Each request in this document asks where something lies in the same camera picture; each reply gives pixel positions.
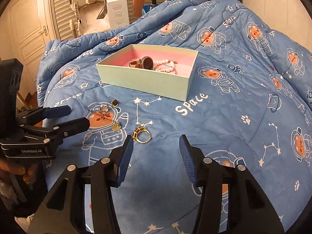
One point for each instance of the small dark stud earring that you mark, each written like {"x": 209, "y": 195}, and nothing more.
{"x": 115, "y": 103}

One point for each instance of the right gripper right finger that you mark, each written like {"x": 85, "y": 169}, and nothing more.
{"x": 249, "y": 209}

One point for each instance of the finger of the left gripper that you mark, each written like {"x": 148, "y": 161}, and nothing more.
{"x": 62, "y": 130}
{"x": 36, "y": 115}

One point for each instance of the silver ring earring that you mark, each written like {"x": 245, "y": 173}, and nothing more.
{"x": 104, "y": 109}

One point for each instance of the brown strap wristwatch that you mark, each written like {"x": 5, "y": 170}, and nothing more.
{"x": 145, "y": 62}

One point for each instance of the gold square pendant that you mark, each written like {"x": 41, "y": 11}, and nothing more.
{"x": 116, "y": 126}

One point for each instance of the cream panel door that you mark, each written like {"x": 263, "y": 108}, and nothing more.
{"x": 30, "y": 30}

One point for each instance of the white tall carton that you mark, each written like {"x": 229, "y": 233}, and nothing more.
{"x": 117, "y": 11}

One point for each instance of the blue space print quilt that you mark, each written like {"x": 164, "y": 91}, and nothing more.
{"x": 249, "y": 103}

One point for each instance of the mint box pink interior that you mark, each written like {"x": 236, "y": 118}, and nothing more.
{"x": 171, "y": 76}

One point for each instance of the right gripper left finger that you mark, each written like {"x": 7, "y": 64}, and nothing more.
{"x": 63, "y": 208}

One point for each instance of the left hand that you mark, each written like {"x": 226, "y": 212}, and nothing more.
{"x": 28, "y": 173}

